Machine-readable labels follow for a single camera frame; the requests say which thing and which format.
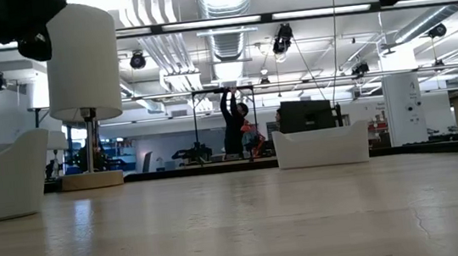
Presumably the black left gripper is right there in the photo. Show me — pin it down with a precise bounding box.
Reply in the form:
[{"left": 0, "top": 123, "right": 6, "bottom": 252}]
[{"left": 0, "top": 0, "right": 73, "bottom": 67}]

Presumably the background lamp white shade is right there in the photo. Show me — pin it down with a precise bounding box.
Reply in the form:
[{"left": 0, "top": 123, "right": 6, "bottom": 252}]
[{"left": 46, "top": 128, "right": 72, "bottom": 180}]

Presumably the white pillar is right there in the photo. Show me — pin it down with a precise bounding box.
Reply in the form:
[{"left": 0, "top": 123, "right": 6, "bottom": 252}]
[{"left": 380, "top": 71, "right": 430, "bottom": 149}]

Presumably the person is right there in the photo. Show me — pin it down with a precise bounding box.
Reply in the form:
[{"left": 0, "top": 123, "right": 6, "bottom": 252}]
[
  {"left": 273, "top": 108, "right": 285, "bottom": 135},
  {"left": 75, "top": 140, "right": 109, "bottom": 175},
  {"left": 216, "top": 85, "right": 254, "bottom": 158}
]

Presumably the white plastic bin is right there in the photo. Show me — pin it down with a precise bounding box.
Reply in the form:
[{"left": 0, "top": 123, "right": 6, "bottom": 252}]
[
  {"left": 270, "top": 119, "right": 373, "bottom": 173},
  {"left": 0, "top": 126, "right": 59, "bottom": 225}
]

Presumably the black monitor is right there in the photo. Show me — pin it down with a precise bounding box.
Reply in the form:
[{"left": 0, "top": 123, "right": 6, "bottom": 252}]
[{"left": 279, "top": 95, "right": 344, "bottom": 135}]

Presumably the red orange background object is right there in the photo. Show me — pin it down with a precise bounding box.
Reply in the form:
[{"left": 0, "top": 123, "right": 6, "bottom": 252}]
[{"left": 238, "top": 118, "right": 268, "bottom": 159}]

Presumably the black frame bar with lights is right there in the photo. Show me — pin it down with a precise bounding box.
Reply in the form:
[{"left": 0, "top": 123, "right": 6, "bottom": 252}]
[{"left": 0, "top": 0, "right": 458, "bottom": 53}]

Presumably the silver ventilation duct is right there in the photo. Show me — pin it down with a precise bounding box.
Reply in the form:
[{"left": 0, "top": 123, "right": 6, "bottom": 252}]
[{"left": 195, "top": 0, "right": 261, "bottom": 64}]

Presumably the black background gantry frame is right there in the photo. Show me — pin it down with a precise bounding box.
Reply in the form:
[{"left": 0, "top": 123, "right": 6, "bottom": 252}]
[{"left": 189, "top": 84, "right": 263, "bottom": 166}]

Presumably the black table frame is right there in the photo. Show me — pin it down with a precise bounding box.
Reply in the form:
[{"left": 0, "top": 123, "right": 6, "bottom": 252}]
[{"left": 42, "top": 136, "right": 458, "bottom": 199}]

